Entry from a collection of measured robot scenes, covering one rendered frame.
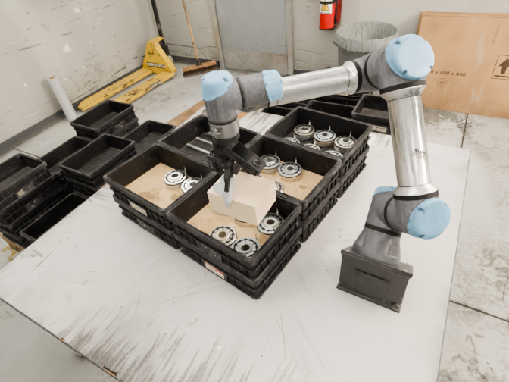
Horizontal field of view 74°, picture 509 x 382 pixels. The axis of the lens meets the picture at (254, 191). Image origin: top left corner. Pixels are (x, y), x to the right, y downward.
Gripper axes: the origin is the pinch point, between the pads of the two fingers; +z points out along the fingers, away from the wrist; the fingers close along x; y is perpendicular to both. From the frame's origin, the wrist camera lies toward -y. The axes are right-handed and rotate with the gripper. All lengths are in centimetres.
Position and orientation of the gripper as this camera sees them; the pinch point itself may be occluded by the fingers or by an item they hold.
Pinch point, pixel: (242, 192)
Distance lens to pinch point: 100.7
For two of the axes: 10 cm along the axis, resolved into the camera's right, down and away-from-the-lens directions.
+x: -4.8, 6.2, -6.3
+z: 1.0, 7.5, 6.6
